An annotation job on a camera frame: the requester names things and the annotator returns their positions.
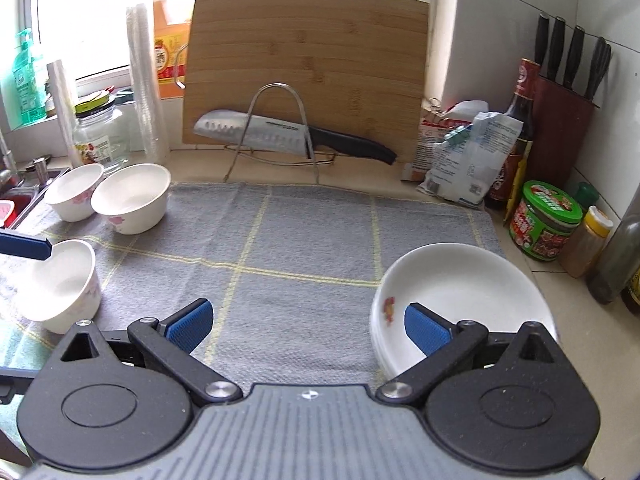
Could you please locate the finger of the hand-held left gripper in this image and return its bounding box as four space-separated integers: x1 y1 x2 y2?
0 366 35 405
0 231 54 262

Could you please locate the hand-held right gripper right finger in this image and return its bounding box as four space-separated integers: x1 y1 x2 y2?
375 302 561 406

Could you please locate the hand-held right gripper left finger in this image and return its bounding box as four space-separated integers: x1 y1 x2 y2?
60 298 241 406

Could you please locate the white bowl with pink flowers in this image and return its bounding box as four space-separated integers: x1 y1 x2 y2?
91 164 172 235
44 162 106 222
14 239 103 335

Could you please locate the stainless steel sink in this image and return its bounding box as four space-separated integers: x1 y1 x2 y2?
0 165 71 233

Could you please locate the metal faucet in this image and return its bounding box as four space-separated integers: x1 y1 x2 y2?
0 132 21 188

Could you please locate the metal sink knob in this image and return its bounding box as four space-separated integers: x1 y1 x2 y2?
25 156 52 183

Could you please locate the labelled glass jar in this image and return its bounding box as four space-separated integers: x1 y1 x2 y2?
71 91 132 173

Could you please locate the grey checked cloth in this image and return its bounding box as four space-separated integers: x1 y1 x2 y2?
0 180 507 401

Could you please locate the sleeve of clear plastic cups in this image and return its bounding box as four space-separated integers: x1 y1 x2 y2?
49 59 83 167
126 4 172 167

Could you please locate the green dish soap bottle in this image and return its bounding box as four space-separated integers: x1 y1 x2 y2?
11 27 49 127

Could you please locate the green-lidded sauce jar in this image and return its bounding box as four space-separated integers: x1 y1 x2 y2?
508 180 584 262

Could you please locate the blue and white bag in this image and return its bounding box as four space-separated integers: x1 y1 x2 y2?
416 110 525 207

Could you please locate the yellow-lidded spice jar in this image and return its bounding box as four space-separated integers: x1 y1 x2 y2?
558 205 614 279

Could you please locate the red and white snack bag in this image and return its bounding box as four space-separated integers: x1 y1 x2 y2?
400 97 488 183

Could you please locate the red-capped glass bottle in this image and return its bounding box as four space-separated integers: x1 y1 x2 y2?
586 195 640 306

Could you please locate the small green-capped bottle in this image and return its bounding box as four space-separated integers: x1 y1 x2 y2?
573 181 601 211

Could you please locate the orange cooking oil jug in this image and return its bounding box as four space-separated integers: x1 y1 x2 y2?
152 0 193 101

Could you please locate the dark soy sauce bottle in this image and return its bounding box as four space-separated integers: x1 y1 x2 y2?
484 57 541 211

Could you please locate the dark red knife block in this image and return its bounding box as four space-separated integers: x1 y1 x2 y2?
525 75 599 192

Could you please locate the bamboo cutting board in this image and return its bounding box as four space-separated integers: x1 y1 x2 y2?
181 0 431 165

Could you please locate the black-handled kitchen knife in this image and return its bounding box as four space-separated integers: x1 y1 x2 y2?
193 109 398 166

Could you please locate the metal wire rack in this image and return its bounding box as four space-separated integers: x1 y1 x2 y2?
223 83 337 188

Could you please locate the black-handled block knife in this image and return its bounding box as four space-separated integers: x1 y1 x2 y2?
563 25 586 90
584 36 607 101
597 42 612 101
546 16 567 83
534 12 551 80

